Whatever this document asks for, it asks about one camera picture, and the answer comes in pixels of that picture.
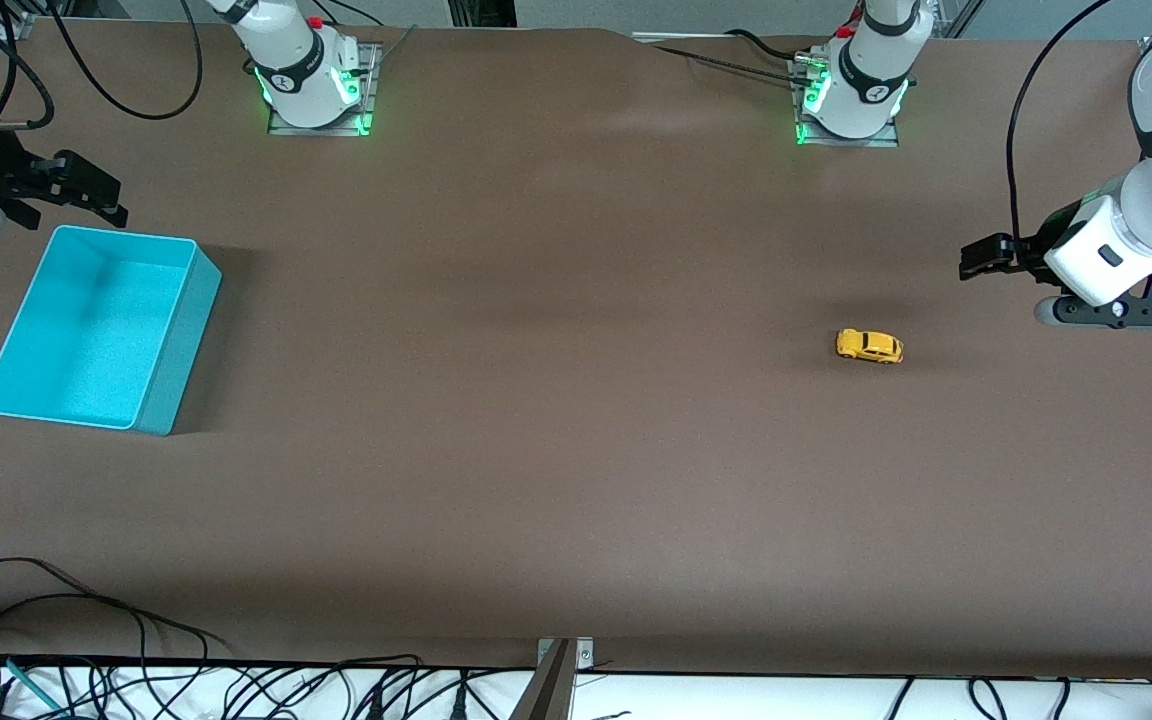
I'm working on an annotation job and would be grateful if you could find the yellow toy beetle car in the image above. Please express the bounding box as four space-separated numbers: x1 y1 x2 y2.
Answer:
835 328 905 365

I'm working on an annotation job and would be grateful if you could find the teal plastic bin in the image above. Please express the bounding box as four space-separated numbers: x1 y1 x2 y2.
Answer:
0 224 223 437

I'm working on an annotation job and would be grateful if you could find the black looping arm cable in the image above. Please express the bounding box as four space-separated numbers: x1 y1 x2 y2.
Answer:
48 0 205 122

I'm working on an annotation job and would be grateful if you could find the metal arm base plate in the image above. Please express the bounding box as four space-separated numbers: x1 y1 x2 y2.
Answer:
791 55 903 150
266 42 383 137

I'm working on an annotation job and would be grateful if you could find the black base cable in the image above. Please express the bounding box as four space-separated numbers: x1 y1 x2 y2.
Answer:
321 0 385 28
726 28 807 61

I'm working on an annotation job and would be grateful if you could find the thin grey base cable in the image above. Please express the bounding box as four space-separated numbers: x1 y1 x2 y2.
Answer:
651 45 807 83
373 25 419 76

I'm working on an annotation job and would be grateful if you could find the long black cable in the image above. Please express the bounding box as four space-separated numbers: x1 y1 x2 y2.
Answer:
0 557 152 691
0 592 233 661

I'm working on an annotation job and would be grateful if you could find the black background post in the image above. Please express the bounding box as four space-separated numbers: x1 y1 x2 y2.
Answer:
446 0 517 29

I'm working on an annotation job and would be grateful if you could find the teal cable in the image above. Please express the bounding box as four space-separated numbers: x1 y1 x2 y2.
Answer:
4 657 64 713

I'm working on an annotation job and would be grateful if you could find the white cable shelf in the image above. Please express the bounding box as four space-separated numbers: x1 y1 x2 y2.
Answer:
0 655 1152 720

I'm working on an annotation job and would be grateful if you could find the small metal bracket plate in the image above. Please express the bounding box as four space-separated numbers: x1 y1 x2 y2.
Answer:
536 637 596 671

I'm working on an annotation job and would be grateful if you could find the grey metal post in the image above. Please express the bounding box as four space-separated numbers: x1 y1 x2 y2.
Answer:
508 640 577 720

